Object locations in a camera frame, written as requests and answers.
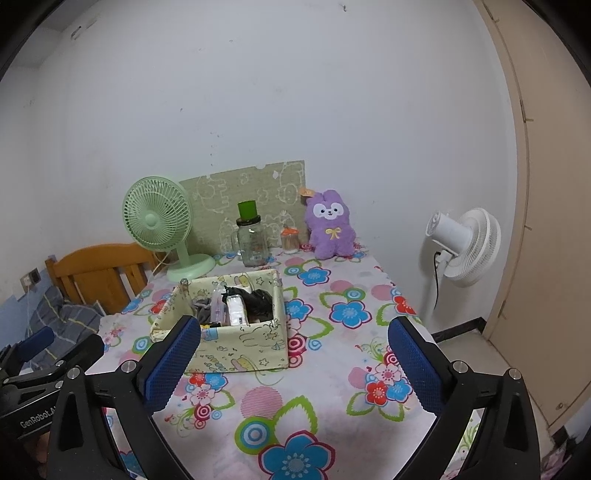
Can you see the orange and white small box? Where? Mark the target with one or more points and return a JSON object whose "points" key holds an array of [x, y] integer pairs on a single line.
{"points": [[238, 311]]}

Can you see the green desk fan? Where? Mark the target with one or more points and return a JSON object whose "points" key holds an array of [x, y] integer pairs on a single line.
{"points": [[150, 217]]}

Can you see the beige door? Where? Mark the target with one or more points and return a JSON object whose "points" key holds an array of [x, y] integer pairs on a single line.
{"points": [[554, 230]]}

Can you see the wall socket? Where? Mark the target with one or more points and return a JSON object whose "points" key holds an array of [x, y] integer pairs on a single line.
{"points": [[30, 277]]}

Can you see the grey sock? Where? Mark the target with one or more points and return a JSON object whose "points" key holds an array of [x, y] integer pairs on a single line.
{"points": [[201, 307]]}

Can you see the small clear bottle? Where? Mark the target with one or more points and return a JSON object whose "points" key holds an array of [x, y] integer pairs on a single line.
{"points": [[218, 311]]}

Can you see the wooden chair back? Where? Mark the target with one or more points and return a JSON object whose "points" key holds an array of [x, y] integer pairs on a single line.
{"points": [[92, 267]]}

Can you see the purple plush bunny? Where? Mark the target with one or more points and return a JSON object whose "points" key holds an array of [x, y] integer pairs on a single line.
{"points": [[330, 230]]}

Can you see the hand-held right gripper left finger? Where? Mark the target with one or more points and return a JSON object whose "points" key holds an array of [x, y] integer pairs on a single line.
{"points": [[173, 364]]}

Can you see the white standing fan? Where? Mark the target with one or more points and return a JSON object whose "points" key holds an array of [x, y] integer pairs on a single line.
{"points": [[471, 244]]}

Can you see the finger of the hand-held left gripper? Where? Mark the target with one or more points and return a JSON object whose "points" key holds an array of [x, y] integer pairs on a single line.
{"points": [[87, 350], [34, 344]]}

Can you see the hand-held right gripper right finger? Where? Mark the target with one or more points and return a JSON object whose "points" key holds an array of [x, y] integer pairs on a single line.
{"points": [[415, 364]]}

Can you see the glass mug jar green cap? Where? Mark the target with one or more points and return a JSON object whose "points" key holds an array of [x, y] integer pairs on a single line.
{"points": [[251, 244]]}

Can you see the small yellow figure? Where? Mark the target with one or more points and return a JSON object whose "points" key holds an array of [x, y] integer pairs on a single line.
{"points": [[211, 326]]}

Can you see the grey plaid blanket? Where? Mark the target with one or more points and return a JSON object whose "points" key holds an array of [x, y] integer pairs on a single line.
{"points": [[69, 318]]}

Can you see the green printed board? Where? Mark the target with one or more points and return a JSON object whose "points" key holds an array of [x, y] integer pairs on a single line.
{"points": [[258, 180]]}

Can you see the cotton swab jar orange lid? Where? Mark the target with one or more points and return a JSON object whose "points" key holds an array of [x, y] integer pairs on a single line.
{"points": [[290, 242]]}

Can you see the black plastic bag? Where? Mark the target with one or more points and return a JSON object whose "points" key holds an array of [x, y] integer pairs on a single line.
{"points": [[258, 304]]}

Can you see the yellow printed fabric storage box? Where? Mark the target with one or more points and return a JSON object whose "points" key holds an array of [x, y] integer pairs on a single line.
{"points": [[249, 346]]}

